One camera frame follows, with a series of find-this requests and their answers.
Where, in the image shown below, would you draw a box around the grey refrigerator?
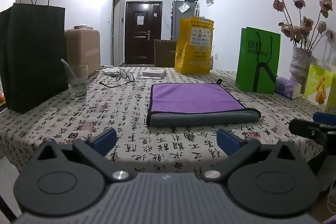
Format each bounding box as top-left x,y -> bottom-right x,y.
171,0 -> 199,41

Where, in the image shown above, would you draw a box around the clear glass cup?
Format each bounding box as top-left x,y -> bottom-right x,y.
64,63 -> 88,98

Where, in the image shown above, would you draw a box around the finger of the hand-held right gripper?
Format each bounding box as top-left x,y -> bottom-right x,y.
289,119 -> 336,144
313,112 -> 336,126

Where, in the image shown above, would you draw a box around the black eyeglasses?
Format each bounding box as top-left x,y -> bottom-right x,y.
99,68 -> 135,88

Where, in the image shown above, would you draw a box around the printed tablecloth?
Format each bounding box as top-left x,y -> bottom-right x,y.
0,67 -> 336,179

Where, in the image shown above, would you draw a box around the large brown cardboard box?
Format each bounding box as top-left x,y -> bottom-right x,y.
65,28 -> 101,77

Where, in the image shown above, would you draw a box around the yellow paper bag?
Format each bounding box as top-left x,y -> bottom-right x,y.
175,17 -> 215,75

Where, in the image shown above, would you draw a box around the green paper bag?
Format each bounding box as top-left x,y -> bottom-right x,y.
235,27 -> 281,95

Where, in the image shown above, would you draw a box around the purple and grey towel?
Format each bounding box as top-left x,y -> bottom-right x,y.
146,79 -> 261,128

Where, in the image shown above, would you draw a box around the side doorway frame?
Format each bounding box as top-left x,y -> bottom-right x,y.
112,0 -> 122,67

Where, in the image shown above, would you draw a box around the dark brown door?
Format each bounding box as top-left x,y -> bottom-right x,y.
124,1 -> 162,65

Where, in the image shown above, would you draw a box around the clear glass straw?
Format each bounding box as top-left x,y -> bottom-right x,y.
60,59 -> 79,84

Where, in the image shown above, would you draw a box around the black paper bag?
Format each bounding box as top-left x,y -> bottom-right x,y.
0,0 -> 69,114

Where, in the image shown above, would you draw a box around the grey textured vase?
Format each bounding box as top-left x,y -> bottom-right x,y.
289,47 -> 320,94

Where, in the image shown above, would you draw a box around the white cable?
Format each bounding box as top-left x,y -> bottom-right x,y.
327,182 -> 336,216

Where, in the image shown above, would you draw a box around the white flat box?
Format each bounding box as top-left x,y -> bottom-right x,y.
141,68 -> 167,79

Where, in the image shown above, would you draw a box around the white crumpled paper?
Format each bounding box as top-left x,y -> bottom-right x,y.
101,67 -> 122,77

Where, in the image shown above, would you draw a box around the small brown cardboard box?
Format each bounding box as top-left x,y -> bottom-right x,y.
154,39 -> 178,68

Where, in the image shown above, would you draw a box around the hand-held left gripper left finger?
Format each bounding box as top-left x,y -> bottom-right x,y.
37,128 -> 132,183

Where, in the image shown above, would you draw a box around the dried pink roses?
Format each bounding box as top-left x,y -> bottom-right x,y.
272,0 -> 336,52

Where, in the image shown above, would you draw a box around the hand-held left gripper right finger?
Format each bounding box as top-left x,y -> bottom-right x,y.
202,128 -> 298,183

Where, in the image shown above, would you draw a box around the light green printed bag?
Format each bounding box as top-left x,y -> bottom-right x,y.
304,64 -> 336,113

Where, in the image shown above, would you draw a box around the purple tissue pack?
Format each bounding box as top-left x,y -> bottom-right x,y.
274,76 -> 302,99

